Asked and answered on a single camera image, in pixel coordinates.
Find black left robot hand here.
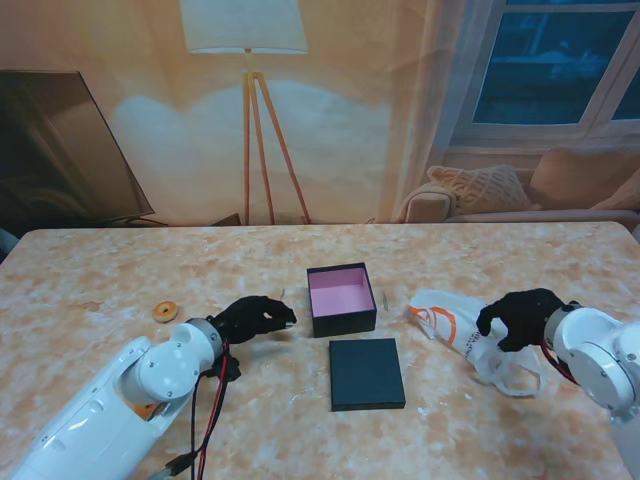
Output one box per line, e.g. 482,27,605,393
214,295,299,346

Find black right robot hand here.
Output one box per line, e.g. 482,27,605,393
477,288,581,353

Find white plastic bag orange print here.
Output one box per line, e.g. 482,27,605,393
408,288,544,399

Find mini donut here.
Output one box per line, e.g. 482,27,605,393
152,299,180,324

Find black gift box pink inside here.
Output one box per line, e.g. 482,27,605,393
305,262,378,339

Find black gift box lid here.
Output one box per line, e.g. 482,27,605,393
328,338,407,413

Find knitted beige cushion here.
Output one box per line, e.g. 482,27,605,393
427,164,532,214

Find tan plain cushion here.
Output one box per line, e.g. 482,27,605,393
592,169,640,211
529,148,640,210

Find beige sofa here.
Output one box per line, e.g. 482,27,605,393
399,149,640,225

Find sheer beige curtain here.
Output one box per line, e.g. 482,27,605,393
382,0,506,224

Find dark grey chair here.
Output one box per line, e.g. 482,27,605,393
0,227,21,264

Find black flat television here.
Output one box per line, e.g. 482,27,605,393
0,71,156,226

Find tripod floor lamp white shade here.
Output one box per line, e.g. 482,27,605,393
180,0,312,225

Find red black right arm cables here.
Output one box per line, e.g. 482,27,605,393
542,339,581,386

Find red black arm cables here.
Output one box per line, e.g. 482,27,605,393
189,339,236,480
542,339,581,386

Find red black left arm cables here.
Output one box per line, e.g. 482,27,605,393
189,339,236,480

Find grey usb cable black plug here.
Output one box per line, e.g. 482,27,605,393
162,452,201,476

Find window with white frame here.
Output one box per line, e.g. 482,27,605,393
447,0,640,151

